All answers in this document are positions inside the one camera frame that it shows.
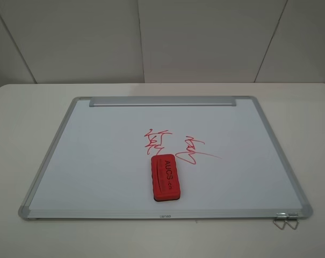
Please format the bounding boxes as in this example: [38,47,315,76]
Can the red whiteboard eraser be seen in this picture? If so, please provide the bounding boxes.
[151,154,181,202]

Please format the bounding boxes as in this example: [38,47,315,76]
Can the white aluminium-framed whiteboard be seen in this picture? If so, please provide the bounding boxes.
[18,96,313,220]

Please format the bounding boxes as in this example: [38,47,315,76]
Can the grey aluminium pen tray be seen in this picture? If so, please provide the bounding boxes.
[89,96,236,108]

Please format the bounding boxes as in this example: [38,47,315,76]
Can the left metal hanging clip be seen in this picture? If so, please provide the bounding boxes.
[273,213,288,230]

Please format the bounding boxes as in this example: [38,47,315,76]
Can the metal hanging clip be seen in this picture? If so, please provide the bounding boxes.
[285,213,299,230]
[273,213,288,230]

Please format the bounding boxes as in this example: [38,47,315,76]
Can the right metal hanging clip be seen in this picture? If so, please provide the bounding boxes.
[285,213,299,230]

